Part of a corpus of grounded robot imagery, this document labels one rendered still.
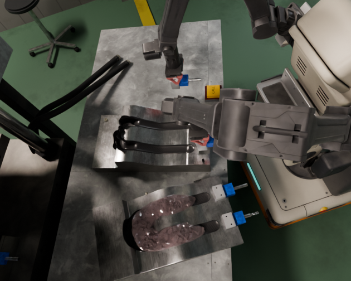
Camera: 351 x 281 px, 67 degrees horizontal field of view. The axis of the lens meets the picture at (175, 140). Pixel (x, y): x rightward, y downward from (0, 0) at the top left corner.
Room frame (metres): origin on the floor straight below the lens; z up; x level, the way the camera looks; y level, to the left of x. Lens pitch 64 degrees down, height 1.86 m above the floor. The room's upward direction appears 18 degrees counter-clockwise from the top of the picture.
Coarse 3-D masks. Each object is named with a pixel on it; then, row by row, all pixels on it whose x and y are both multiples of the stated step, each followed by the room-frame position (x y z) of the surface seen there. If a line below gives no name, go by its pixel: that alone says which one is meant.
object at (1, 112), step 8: (0, 112) 0.68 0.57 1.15; (0, 120) 0.67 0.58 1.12; (8, 120) 0.68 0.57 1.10; (16, 120) 0.70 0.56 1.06; (8, 128) 0.67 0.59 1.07; (16, 128) 0.67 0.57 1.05; (24, 128) 0.69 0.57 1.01; (16, 136) 0.67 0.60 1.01; (24, 136) 0.67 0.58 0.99; (32, 136) 0.68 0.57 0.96; (32, 144) 0.67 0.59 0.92; (40, 144) 0.67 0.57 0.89; (48, 144) 0.69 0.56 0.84; (56, 144) 0.70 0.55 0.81; (40, 152) 0.67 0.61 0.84; (48, 152) 0.66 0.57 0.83; (56, 152) 0.67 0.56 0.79
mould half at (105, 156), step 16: (128, 112) 0.66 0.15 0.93; (144, 112) 0.65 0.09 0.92; (160, 112) 0.64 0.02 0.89; (112, 128) 0.66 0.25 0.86; (128, 128) 0.58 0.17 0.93; (144, 128) 0.57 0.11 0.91; (96, 144) 0.60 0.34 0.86; (112, 144) 0.58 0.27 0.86; (160, 144) 0.49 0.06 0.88; (176, 144) 0.47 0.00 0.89; (192, 144) 0.44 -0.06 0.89; (96, 160) 0.53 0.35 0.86; (112, 160) 0.50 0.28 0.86; (128, 160) 0.44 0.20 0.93; (144, 160) 0.43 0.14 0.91; (160, 160) 0.42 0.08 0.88; (176, 160) 0.40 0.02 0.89; (192, 160) 0.38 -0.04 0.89; (208, 160) 0.36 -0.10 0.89
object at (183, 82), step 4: (184, 76) 0.73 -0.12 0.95; (188, 76) 0.73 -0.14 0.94; (176, 80) 0.71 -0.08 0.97; (184, 80) 0.71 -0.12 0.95; (188, 80) 0.71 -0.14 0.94; (192, 80) 0.70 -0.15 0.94; (196, 80) 0.70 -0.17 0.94; (200, 80) 0.69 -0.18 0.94; (172, 84) 0.72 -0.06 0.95; (180, 84) 0.71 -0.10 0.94; (184, 84) 0.70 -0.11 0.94; (188, 84) 0.70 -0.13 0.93; (172, 88) 0.72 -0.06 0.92; (176, 88) 0.71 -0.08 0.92
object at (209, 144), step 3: (210, 138) 0.40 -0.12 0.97; (213, 138) 0.40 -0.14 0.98; (201, 141) 0.40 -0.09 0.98; (210, 141) 0.39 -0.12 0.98; (213, 141) 0.39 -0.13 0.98; (198, 144) 0.40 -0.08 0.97; (207, 144) 0.39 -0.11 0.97; (210, 144) 0.38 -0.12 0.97; (198, 147) 0.39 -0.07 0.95; (201, 147) 0.39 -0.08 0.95; (204, 147) 0.39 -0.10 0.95; (207, 147) 0.39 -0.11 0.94; (198, 150) 0.39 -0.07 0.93; (201, 150) 0.39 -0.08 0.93; (204, 150) 0.38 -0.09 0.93
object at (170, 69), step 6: (180, 54) 0.77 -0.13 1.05; (168, 60) 0.72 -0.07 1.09; (174, 60) 0.71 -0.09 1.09; (180, 60) 0.73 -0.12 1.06; (168, 66) 0.72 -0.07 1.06; (174, 66) 0.70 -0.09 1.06; (180, 66) 0.71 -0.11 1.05; (168, 72) 0.70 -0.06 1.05; (174, 72) 0.69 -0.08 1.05; (180, 72) 0.68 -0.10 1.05
